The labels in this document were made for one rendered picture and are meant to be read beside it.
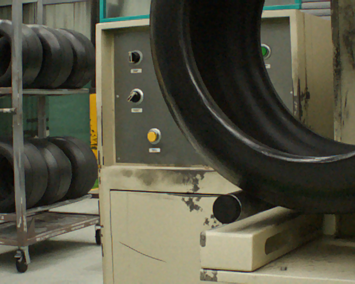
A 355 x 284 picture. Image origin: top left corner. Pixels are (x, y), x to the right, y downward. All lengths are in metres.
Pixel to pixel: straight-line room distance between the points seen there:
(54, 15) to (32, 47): 7.34
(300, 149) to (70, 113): 10.66
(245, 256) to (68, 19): 11.08
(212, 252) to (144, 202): 0.77
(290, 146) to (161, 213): 0.60
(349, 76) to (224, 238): 0.46
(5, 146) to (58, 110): 7.16
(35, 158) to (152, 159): 3.05
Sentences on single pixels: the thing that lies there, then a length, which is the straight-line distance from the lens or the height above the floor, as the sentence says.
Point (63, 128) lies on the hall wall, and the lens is 12.05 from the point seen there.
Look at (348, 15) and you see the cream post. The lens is 1.47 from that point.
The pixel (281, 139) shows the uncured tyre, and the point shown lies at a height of 0.99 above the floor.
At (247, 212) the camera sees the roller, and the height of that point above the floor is 0.89.
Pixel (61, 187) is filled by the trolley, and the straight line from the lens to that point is 5.33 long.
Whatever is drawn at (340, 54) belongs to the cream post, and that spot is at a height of 1.15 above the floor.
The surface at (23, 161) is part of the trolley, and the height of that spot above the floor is 0.72.
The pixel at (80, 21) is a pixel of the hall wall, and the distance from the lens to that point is 12.02.
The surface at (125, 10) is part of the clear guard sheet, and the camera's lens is 1.99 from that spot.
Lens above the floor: 1.06
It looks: 3 degrees down
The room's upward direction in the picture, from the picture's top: 1 degrees counter-clockwise
